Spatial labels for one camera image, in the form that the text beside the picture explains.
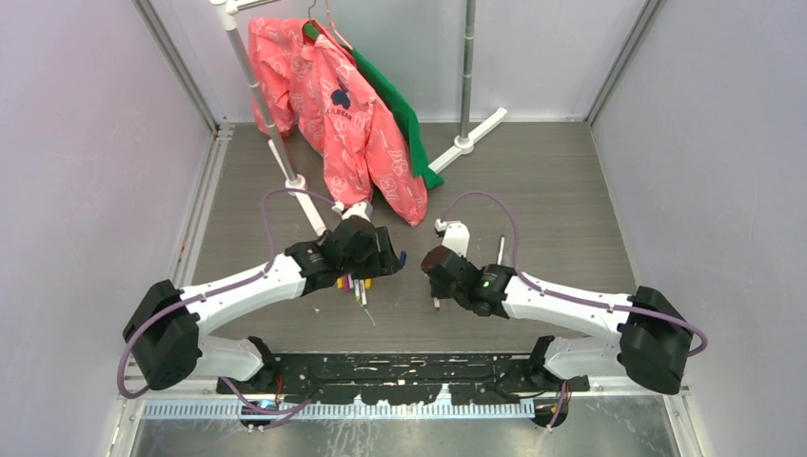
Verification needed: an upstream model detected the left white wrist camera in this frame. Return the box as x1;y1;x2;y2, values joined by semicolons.
331;201;373;222

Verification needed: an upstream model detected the white clothes rack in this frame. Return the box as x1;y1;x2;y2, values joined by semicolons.
207;0;509;237

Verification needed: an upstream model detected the purple cable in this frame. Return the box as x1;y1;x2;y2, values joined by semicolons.
117;188;344;431
437;190;710;431

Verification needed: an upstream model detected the pink patterned jacket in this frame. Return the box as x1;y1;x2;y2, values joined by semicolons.
248;17;427;226

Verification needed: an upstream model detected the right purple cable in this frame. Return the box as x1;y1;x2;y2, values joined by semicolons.
437;190;710;431

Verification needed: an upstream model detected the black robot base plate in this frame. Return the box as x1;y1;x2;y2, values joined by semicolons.
236;353;563;406

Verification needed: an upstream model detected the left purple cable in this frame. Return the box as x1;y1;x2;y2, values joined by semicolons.
117;188;344;431

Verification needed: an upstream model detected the white ribbed cable duct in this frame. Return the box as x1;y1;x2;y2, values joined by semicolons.
141;399;534;420

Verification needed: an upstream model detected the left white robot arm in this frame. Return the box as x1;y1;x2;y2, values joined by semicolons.
122;216;403;393

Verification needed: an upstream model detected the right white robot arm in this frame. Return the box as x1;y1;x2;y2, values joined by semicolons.
421;246;697;395

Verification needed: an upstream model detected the green garment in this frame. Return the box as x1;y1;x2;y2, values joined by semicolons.
297;49;443;203

